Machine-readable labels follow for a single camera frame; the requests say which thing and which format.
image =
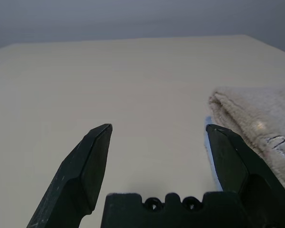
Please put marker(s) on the light blue folded towel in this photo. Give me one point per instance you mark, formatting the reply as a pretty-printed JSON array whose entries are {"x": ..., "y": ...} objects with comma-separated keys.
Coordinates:
[{"x": 208, "y": 120}]

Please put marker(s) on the beige folded towel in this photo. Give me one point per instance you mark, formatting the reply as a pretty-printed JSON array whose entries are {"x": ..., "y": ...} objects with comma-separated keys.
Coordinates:
[{"x": 263, "y": 111}]

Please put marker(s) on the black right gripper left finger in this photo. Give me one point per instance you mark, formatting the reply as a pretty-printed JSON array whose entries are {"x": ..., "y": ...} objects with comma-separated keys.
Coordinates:
[{"x": 71, "y": 180}]

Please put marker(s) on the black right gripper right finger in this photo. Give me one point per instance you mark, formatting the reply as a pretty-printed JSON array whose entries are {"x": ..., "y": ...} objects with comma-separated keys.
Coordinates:
[{"x": 242, "y": 171}]

